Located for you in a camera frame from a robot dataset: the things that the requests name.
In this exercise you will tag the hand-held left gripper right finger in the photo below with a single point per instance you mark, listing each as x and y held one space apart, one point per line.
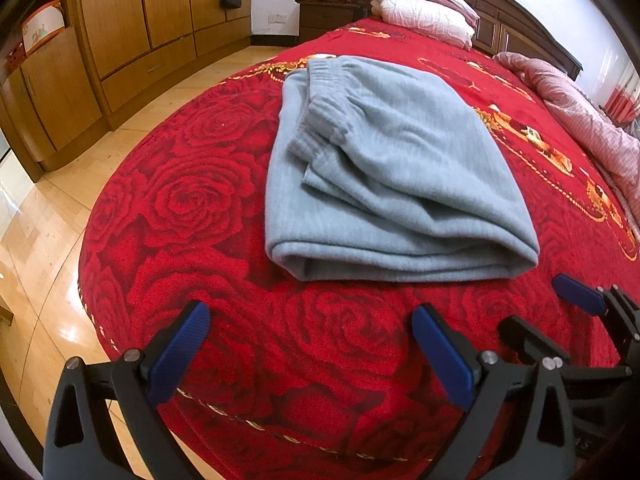
445 355

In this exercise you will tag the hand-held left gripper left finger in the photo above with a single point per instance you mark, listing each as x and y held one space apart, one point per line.
180 350

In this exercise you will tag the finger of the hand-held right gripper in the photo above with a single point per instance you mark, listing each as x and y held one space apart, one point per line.
580 294
525 337

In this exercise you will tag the grey pants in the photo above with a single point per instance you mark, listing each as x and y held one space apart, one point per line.
400 160

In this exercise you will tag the red floral printed blanket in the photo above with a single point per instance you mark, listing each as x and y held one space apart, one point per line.
225 210

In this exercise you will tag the pink checked quilt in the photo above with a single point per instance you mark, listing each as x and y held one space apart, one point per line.
590 120

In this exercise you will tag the red curtain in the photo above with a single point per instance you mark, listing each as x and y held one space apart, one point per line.
620 105

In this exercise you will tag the window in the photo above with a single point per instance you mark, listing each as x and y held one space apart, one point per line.
632 75

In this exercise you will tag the dark wooden headboard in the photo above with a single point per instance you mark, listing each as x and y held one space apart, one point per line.
520 35

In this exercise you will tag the white pillow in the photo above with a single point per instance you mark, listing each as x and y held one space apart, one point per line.
430 21

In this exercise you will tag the wooden wardrobe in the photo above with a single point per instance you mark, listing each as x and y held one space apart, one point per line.
125 10

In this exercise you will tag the pale printed board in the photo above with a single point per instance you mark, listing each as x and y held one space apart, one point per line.
45 27

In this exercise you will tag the dark wooden nightstand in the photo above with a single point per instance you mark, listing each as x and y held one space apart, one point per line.
325 20

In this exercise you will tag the white wall socket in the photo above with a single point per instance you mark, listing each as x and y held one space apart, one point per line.
277 18

